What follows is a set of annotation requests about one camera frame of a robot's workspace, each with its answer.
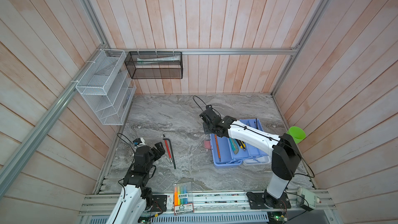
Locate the orange handled screwdriver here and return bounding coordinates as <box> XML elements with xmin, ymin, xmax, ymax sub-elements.
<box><xmin>215</xmin><ymin>135</ymin><xmax>221</xmax><ymax>162</ymax></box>

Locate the red handled hex key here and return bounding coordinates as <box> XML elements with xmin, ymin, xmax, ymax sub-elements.
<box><xmin>163</xmin><ymin>138</ymin><xmax>173</xmax><ymax>163</ymax></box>

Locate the left aluminium frame rail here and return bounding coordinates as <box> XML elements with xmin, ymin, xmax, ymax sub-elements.
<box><xmin>1</xmin><ymin>44</ymin><xmax>109</xmax><ymax>198</ymax></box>

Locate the right aluminium frame post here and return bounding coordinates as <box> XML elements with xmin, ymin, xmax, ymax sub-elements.
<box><xmin>270</xmin><ymin>0</ymin><xmax>333</xmax><ymax>99</ymax></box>

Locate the white toolbox lid pink handle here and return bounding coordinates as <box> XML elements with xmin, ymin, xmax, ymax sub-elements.
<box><xmin>296</xmin><ymin>187</ymin><xmax>321</xmax><ymax>211</ymax></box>

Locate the teal utility knife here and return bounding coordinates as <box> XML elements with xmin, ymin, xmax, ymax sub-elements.
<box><xmin>229</xmin><ymin>138</ymin><xmax>239</xmax><ymax>155</ymax></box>

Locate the highlighter marker pack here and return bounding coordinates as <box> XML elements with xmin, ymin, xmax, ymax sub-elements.
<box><xmin>173</xmin><ymin>182</ymin><xmax>194</xmax><ymax>215</ymax></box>

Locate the black wire mesh basket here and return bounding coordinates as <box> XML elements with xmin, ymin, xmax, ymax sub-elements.
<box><xmin>124</xmin><ymin>51</ymin><xmax>183</xmax><ymax>79</ymax></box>

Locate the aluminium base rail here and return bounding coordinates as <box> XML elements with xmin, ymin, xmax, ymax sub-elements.
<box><xmin>77</xmin><ymin>190</ymin><xmax>341</xmax><ymax>224</ymax></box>

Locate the yellow black utility knife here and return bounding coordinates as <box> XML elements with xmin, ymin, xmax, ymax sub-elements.
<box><xmin>236</xmin><ymin>139</ymin><xmax>246</xmax><ymax>151</ymax></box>

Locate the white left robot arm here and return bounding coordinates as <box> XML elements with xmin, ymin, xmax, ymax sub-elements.
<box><xmin>107</xmin><ymin>142</ymin><xmax>165</xmax><ymax>224</ymax></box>

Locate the blue toolbox base tray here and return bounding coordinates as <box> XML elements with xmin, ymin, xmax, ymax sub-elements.
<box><xmin>210</xmin><ymin>134</ymin><xmax>271</xmax><ymax>168</ymax></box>

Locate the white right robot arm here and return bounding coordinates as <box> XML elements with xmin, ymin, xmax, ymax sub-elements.
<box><xmin>200</xmin><ymin>105</ymin><xmax>302</xmax><ymax>208</ymax></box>

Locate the green plastic goblet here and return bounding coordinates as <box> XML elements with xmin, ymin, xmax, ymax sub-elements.
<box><xmin>287</xmin><ymin>126</ymin><xmax>306</xmax><ymax>144</ymax></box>

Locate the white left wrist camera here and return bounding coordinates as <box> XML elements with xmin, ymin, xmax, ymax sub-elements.
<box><xmin>133</xmin><ymin>138</ymin><xmax>146</xmax><ymax>147</ymax></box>

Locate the horizontal aluminium wall rail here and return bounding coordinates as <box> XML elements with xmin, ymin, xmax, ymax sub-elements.
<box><xmin>110</xmin><ymin>48</ymin><xmax>298</xmax><ymax>55</ymax></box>

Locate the white wire mesh shelf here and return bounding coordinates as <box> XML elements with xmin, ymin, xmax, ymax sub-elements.
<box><xmin>76</xmin><ymin>49</ymin><xmax>136</xmax><ymax>125</ymax></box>

